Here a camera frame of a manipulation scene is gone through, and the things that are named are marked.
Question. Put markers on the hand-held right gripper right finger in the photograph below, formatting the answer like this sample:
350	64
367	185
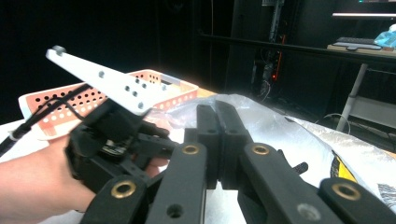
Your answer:
232	137

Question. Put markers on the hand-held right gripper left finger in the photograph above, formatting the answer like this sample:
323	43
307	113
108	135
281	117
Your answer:
211	140

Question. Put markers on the pink perforated plastic basket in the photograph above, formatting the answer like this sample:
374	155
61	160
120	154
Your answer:
183	91

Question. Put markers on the clear smiley plastic bag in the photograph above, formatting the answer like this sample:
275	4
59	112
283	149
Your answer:
280	130

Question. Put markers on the wooden table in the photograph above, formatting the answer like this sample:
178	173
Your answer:
207	92

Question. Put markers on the white board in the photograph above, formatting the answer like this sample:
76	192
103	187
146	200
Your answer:
28	144

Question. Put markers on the dark equipment rack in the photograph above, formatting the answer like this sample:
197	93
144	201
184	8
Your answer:
271	37

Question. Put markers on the white-framed desk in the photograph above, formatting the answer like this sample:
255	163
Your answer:
355	90

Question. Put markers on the dark keyboard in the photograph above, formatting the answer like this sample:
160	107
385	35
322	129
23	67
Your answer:
355	40

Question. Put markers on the blue plastic bag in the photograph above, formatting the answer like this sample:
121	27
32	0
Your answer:
387	37

